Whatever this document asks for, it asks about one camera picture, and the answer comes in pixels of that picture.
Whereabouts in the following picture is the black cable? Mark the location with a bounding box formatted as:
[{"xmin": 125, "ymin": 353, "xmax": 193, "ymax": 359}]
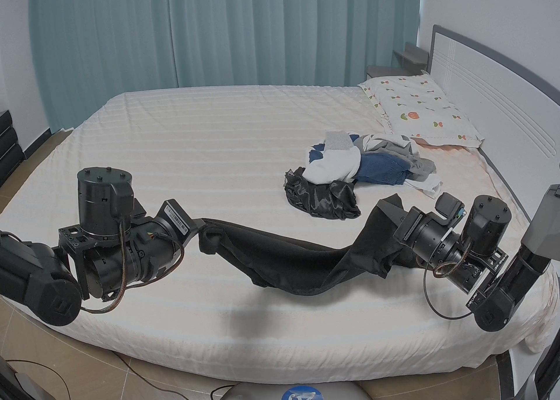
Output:
[
  {"xmin": 117, "ymin": 352, "xmax": 239, "ymax": 397},
  {"xmin": 80, "ymin": 219, "xmax": 130, "ymax": 315},
  {"xmin": 423, "ymin": 254, "xmax": 477, "ymax": 321}
]

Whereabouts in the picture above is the pile of clothes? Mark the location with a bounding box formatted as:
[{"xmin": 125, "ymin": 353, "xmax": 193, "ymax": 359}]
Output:
[{"xmin": 306, "ymin": 129, "xmax": 442, "ymax": 198}]

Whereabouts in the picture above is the shiny black garment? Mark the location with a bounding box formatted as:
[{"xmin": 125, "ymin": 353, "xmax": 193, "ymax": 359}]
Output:
[{"xmin": 283, "ymin": 166, "xmax": 362, "ymax": 220}]

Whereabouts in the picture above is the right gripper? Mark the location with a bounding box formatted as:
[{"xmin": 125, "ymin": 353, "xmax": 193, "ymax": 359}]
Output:
[{"xmin": 393, "ymin": 208, "xmax": 464, "ymax": 271}]

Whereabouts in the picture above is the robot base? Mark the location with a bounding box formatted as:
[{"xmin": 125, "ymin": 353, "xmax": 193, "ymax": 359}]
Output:
[{"xmin": 219, "ymin": 381, "xmax": 364, "ymax": 400}]

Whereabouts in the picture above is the white printed pillow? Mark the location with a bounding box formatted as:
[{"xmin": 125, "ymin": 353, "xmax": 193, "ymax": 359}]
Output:
[{"xmin": 358, "ymin": 75, "xmax": 485, "ymax": 148}]

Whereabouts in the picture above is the black chest of drawers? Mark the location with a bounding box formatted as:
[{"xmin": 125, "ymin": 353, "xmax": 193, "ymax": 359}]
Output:
[{"xmin": 0, "ymin": 110, "xmax": 25, "ymax": 185}]

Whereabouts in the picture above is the grey bedside table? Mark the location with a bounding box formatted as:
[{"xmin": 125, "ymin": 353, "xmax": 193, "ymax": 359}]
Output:
[{"xmin": 367, "ymin": 42, "xmax": 430, "ymax": 80}]

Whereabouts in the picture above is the blue-green curtain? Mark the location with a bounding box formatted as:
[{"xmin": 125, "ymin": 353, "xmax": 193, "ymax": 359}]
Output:
[{"xmin": 28, "ymin": 0, "xmax": 423, "ymax": 132}]

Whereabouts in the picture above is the bed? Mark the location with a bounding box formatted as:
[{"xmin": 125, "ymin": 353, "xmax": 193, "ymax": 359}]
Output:
[{"xmin": 0, "ymin": 24, "xmax": 560, "ymax": 383}]

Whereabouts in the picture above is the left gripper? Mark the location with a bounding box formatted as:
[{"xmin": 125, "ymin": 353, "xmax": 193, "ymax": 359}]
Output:
[{"xmin": 125, "ymin": 199, "xmax": 206, "ymax": 283}]

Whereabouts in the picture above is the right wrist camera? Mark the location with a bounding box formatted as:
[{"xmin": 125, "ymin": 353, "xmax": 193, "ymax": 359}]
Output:
[{"xmin": 434, "ymin": 192, "xmax": 465, "ymax": 226}]

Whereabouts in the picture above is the black T-shirt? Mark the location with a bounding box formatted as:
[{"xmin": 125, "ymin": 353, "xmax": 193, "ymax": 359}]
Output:
[{"xmin": 199, "ymin": 194, "xmax": 423, "ymax": 299}]

